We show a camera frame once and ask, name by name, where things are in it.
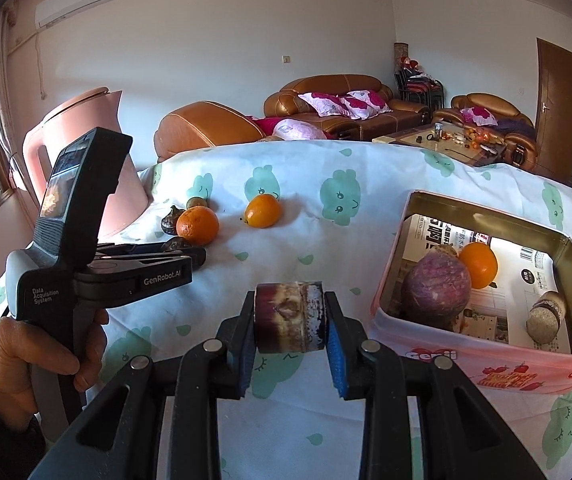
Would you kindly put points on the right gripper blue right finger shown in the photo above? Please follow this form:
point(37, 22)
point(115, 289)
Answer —
point(365, 369)

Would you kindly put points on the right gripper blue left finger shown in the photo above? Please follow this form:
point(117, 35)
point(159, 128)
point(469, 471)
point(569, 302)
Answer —
point(217, 369)

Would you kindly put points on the cut sugarcane piece patterned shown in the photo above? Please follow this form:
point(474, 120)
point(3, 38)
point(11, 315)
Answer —
point(290, 317)

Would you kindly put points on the purple round passion fruit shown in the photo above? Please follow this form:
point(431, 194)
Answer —
point(436, 289)

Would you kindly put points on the dark round mangosteen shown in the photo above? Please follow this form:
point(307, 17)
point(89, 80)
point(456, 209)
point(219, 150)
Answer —
point(174, 244)

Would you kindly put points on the orange kumquat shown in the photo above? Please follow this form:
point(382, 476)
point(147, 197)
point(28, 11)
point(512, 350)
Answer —
point(263, 211)
point(481, 263)

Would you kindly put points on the cut purple sugarcane chunk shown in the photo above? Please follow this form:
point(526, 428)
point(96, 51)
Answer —
point(546, 317)

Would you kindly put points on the person's left hand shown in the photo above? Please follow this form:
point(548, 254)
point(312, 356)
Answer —
point(23, 345)

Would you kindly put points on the dark dried mangosteen far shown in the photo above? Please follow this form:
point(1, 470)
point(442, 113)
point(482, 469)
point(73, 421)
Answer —
point(170, 220)

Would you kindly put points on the large orange tangerine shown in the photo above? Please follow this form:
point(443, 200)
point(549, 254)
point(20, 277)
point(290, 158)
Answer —
point(198, 225)

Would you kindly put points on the newspaper lining in tin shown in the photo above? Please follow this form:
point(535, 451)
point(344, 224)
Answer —
point(496, 313)

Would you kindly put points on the pink metal tin box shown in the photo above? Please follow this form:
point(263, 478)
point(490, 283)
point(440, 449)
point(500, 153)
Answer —
point(488, 363)

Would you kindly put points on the white cloud print tablecloth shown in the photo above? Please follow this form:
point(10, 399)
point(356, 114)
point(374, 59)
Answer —
point(342, 206)

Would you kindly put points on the small brown fruit far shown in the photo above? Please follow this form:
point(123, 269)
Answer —
point(196, 201)

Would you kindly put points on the pink electric kettle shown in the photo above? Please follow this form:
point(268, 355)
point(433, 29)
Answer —
point(54, 148)

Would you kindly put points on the brown leather armchair near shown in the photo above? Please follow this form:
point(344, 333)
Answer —
point(203, 124)

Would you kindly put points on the brown leather armchair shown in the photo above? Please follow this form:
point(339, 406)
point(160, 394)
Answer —
point(203, 124)
point(515, 129)

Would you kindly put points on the wooden coffee table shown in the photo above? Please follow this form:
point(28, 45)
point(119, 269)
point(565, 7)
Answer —
point(460, 143)

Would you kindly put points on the light pink cushion near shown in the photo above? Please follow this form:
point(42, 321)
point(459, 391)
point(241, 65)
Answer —
point(297, 130)

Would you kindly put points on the pink floral pillow right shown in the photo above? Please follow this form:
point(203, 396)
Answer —
point(365, 104)

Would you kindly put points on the pink floral pillow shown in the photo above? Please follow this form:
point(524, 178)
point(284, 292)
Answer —
point(365, 104)
point(325, 104)

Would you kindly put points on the pink floral pillow left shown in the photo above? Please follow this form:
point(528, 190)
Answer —
point(325, 104)

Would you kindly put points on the brown leather three-seat sofa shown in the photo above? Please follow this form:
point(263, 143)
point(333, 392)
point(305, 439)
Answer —
point(286, 104)

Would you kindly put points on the pink pillow on far armchair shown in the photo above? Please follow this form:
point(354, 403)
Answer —
point(478, 116)

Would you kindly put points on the brown leather armchair far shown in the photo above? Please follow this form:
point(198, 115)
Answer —
point(515, 129)

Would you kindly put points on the black chair with clothes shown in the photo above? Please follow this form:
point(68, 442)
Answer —
point(416, 86)

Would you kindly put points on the brown wooden door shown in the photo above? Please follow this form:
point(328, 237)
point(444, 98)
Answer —
point(554, 112)

